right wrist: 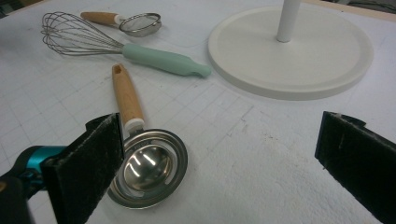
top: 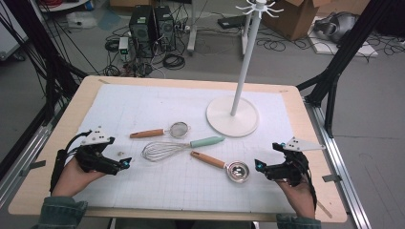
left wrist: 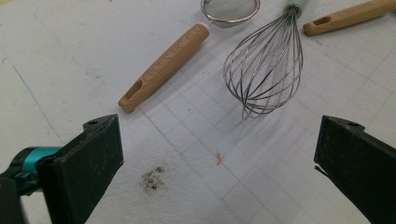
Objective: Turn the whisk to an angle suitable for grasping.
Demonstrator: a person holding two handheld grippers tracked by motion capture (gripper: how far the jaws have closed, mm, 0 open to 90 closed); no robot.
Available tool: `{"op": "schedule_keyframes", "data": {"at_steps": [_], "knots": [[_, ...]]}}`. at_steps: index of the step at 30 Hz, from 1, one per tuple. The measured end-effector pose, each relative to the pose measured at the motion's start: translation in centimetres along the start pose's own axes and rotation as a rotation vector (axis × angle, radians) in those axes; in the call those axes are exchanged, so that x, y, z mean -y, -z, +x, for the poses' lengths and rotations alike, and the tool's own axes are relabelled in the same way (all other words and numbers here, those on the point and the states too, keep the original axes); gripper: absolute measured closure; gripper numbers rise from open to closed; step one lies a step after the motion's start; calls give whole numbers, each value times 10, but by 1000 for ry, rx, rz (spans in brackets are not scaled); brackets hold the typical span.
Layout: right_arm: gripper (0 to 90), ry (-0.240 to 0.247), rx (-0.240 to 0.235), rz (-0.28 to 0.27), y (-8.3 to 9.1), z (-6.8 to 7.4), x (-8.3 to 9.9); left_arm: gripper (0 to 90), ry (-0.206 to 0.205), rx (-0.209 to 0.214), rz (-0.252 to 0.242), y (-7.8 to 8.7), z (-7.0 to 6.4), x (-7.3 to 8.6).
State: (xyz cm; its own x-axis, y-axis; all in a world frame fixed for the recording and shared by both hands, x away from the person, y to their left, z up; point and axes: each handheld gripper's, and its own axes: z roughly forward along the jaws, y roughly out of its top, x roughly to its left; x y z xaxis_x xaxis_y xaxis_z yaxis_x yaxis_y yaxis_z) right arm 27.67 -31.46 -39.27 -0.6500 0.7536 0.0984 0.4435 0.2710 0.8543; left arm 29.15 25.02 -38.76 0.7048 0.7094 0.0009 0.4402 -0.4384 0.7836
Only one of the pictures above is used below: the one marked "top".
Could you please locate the left hand-held gripper black cable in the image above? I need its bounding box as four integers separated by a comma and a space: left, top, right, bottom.
49, 130, 92, 194

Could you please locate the white flat board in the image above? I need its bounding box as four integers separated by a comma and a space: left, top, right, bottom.
307, 17, 380, 58

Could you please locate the clear plastic bag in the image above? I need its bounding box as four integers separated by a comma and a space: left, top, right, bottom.
66, 11, 98, 30

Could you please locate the black cable coil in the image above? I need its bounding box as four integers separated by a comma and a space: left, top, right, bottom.
161, 52, 186, 71

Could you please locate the hand-held gripper black cable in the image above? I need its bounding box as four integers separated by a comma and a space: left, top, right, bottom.
294, 152, 318, 213
49, 130, 92, 194

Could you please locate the metal ladle with wooden handle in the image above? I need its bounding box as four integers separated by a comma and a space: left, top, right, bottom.
190, 150, 251, 184

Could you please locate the tangle of black floor cables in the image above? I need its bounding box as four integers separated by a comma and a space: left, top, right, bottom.
103, 25, 195, 78

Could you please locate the black computer tower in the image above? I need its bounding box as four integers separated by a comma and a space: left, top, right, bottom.
154, 5, 177, 52
128, 4, 158, 60

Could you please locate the small strainer with wooden handle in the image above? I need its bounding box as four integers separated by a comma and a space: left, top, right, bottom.
129, 121, 192, 139

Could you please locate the aluminium rail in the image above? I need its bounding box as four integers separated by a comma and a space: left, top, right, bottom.
0, 104, 65, 208
304, 98, 372, 229

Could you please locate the small white box device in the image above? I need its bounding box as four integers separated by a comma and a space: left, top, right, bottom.
117, 36, 130, 61

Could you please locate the white floor stand leg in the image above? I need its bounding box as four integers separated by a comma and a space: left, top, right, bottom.
186, 0, 200, 53

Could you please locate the person's left hand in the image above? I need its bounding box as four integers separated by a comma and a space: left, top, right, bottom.
52, 156, 106, 198

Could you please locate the person's right hand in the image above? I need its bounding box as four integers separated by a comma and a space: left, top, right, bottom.
275, 177, 317, 219

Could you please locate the white round table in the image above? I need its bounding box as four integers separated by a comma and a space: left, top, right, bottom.
37, 0, 90, 13

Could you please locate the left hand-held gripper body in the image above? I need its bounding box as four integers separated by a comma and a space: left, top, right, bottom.
75, 126, 124, 177

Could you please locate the grey metal bracket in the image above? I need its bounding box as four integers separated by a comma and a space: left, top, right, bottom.
19, 159, 47, 177
322, 173, 343, 183

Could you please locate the large cardboard box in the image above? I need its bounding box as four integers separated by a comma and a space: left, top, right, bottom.
261, 0, 372, 42

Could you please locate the white utensil stand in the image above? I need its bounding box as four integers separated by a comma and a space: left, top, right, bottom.
205, 0, 285, 138

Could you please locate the grey bag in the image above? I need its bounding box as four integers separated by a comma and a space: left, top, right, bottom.
313, 11, 359, 44

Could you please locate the white gridded mat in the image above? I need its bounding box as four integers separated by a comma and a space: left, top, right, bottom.
51, 83, 298, 215

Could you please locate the whisk with green handle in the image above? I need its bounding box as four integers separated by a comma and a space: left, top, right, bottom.
140, 135, 226, 162

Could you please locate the black frame stand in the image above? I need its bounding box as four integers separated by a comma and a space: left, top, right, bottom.
295, 0, 395, 139
0, 0, 89, 125

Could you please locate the white cabinet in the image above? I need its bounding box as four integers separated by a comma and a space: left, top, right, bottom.
0, 0, 30, 61

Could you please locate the beige tape strip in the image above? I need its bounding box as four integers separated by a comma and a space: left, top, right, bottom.
317, 199, 333, 219

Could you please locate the right hand-held gripper black cable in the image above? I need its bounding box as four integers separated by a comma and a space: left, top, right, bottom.
294, 152, 318, 213

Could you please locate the black flat device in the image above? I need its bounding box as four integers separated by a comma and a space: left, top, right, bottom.
217, 14, 247, 31

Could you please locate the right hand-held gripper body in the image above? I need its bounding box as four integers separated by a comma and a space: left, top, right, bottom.
264, 136, 327, 188

